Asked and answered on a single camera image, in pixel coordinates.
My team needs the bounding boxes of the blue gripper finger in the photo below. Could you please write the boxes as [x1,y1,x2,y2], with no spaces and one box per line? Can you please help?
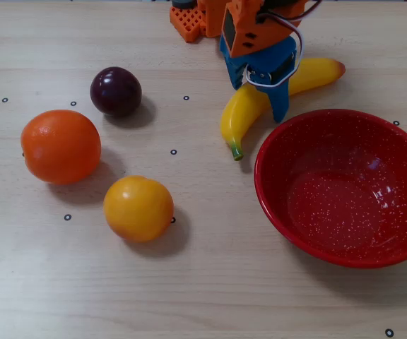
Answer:
[266,79,291,123]
[224,59,249,91]

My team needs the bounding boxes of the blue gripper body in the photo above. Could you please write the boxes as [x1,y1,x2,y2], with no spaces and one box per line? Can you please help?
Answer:
[219,35,298,85]

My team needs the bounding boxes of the yellow plastic banana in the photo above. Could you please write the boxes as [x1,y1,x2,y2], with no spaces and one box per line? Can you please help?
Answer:
[220,58,346,162]

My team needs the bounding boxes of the red speckled enamel bowl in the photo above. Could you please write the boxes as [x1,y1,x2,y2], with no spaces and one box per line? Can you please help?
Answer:
[254,108,407,269]

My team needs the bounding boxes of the dark purple plum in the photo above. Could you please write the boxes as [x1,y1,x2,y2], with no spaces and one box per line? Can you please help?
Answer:
[89,66,143,118]

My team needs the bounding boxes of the small yellow-orange round fruit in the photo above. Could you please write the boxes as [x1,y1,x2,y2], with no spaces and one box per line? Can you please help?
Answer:
[103,175,175,243]

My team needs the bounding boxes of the large orange fruit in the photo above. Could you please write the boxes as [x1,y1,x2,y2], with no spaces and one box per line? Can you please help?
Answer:
[20,109,102,185]

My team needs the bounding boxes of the white servo cable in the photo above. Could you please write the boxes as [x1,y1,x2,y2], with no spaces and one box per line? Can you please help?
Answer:
[244,0,324,89]

